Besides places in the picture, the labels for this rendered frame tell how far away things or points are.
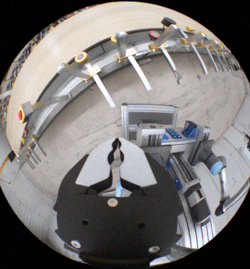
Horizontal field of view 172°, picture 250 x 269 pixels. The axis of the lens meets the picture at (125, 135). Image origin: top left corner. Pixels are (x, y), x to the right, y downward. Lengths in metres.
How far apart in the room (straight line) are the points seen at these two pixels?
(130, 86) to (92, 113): 0.73
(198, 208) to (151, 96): 1.47
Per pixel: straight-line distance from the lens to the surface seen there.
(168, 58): 0.70
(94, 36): 0.70
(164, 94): 1.59
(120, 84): 1.43
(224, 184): 0.89
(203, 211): 0.58
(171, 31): 0.51
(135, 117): 1.28
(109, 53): 0.89
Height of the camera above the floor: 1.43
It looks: 62 degrees down
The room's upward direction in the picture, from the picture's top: 175 degrees clockwise
